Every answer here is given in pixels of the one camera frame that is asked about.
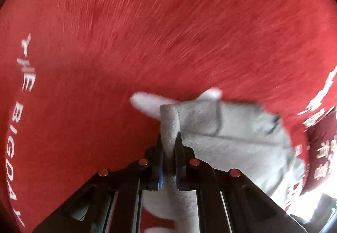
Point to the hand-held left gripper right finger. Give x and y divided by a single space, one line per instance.
178 169

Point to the red printed blanket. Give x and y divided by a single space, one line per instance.
158 38

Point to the grey fleece garment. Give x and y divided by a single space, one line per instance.
237 148

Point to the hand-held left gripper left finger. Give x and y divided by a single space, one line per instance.
159 169

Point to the dark red printed cloth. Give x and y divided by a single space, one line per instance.
322 151

